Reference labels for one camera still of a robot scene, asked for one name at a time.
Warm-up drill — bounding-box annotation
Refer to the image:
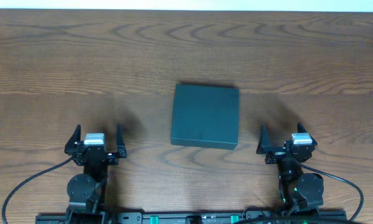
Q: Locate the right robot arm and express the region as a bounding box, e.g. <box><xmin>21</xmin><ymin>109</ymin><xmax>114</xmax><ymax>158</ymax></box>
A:
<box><xmin>256</xmin><ymin>123</ymin><xmax>324</xmax><ymax>217</ymax></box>

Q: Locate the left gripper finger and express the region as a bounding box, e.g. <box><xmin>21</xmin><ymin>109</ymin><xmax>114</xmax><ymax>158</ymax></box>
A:
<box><xmin>65</xmin><ymin>124</ymin><xmax>81</xmax><ymax>151</ymax></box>
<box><xmin>116</xmin><ymin>124</ymin><xmax>126</xmax><ymax>151</ymax></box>

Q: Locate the dark green gift box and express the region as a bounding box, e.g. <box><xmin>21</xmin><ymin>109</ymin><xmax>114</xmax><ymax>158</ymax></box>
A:
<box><xmin>170</xmin><ymin>84</ymin><xmax>240</xmax><ymax>150</ymax></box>

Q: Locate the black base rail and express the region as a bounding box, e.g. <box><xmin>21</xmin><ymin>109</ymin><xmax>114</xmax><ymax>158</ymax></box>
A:
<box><xmin>35</xmin><ymin>210</ymin><xmax>347</xmax><ymax>224</ymax></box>

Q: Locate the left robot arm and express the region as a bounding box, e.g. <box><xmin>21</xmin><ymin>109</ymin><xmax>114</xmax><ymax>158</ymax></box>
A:
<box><xmin>65</xmin><ymin>125</ymin><xmax>127</xmax><ymax>224</ymax></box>

